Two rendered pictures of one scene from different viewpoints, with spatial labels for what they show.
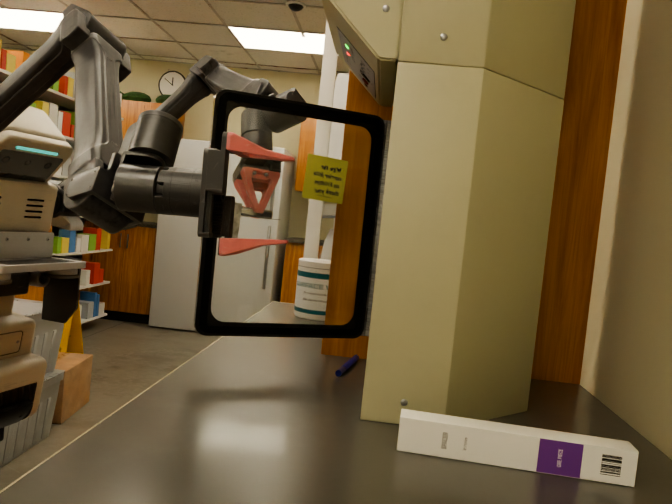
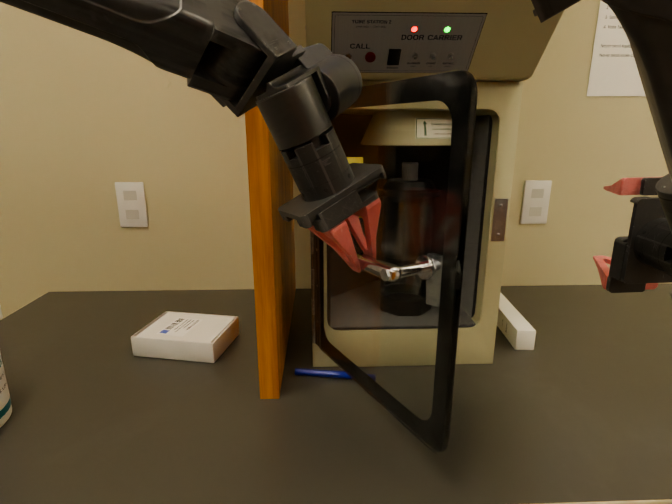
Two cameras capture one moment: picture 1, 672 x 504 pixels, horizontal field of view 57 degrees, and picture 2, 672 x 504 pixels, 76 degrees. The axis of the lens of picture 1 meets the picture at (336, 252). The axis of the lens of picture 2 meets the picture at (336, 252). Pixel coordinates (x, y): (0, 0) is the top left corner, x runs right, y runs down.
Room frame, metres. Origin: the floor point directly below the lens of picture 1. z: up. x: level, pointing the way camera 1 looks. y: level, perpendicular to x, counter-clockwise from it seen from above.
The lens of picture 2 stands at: (1.16, 0.60, 1.34)
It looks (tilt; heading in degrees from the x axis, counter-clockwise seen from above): 15 degrees down; 264
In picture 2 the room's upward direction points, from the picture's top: straight up
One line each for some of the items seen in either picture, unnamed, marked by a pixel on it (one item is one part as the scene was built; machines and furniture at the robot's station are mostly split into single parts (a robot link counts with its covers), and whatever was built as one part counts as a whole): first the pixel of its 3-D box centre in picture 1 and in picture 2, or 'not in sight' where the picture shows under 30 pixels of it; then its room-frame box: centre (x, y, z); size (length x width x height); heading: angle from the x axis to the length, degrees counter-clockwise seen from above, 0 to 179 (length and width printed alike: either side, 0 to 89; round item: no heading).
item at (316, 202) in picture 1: (293, 221); (370, 251); (1.06, 0.08, 1.19); 0.30 x 0.01 x 0.40; 113
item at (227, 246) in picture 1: (249, 227); (621, 257); (0.74, 0.10, 1.18); 0.09 x 0.07 x 0.07; 87
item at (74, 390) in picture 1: (50, 384); not in sight; (3.36, 1.48, 0.14); 0.41 x 0.32 x 0.28; 2
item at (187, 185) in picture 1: (192, 192); (670, 246); (0.74, 0.18, 1.21); 0.07 x 0.07 x 0.10; 87
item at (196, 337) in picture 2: not in sight; (188, 335); (1.36, -0.19, 0.96); 0.16 x 0.12 x 0.04; 164
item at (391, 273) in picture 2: not in sight; (385, 263); (1.06, 0.16, 1.20); 0.10 x 0.05 x 0.03; 113
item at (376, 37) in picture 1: (361, 52); (428, 34); (0.98, -0.01, 1.46); 0.32 x 0.11 x 0.10; 176
